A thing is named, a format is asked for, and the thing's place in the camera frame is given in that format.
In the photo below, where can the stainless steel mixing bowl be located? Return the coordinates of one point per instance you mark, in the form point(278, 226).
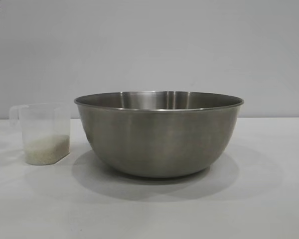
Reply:
point(159, 139)

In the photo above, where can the translucent plastic measuring cup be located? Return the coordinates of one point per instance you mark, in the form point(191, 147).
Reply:
point(40, 119)

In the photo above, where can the white uncooked rice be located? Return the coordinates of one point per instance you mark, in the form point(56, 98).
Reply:
point(48, 153)

